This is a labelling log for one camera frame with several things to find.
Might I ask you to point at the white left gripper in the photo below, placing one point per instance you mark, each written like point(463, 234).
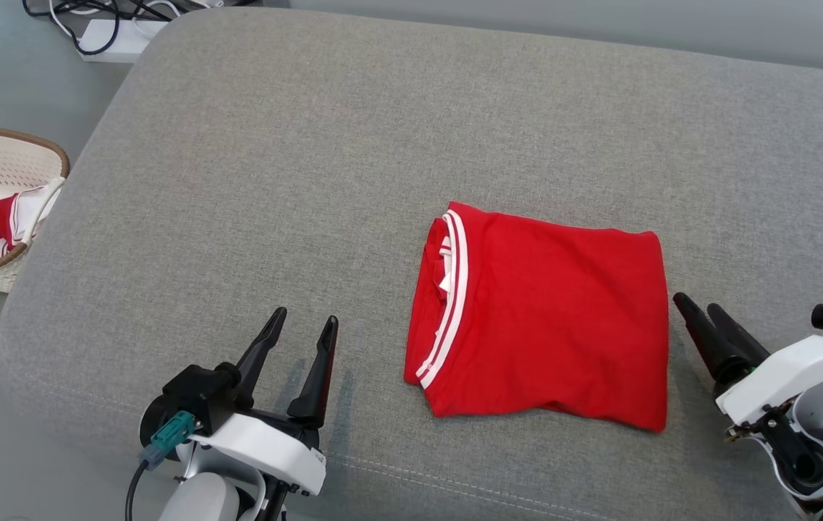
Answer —
point(273, 452)

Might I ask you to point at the grey fabric sofa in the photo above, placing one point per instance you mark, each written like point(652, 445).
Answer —
point(382, 130)

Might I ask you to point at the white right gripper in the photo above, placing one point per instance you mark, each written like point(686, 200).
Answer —
point(795, 369)

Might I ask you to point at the white power strip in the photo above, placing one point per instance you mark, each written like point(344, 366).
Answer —
point(118, 40)

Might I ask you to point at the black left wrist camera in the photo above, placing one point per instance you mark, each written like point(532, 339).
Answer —
point(197, 394)

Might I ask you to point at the red white printed t-shirt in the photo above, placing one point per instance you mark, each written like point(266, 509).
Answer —
point(563, 318)

